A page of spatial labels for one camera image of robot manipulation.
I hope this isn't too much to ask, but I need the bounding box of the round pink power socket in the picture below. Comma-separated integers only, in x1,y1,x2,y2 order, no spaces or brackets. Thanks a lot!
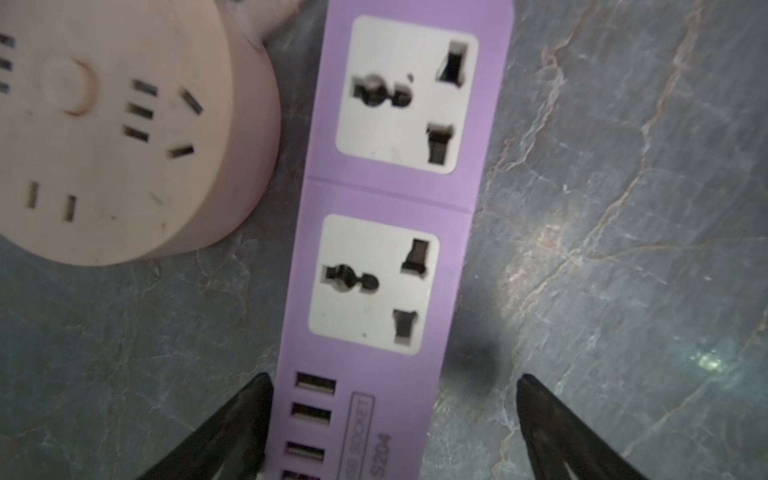
1,1,281,266

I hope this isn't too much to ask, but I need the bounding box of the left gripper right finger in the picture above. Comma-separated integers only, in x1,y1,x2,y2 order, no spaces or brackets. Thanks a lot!
516,374,646,480

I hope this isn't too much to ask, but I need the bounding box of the purple power strip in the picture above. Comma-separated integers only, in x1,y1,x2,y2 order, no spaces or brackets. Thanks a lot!
263,1,515,479

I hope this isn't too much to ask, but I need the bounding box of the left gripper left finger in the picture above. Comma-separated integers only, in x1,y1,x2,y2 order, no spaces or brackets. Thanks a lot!
140,373,274,479

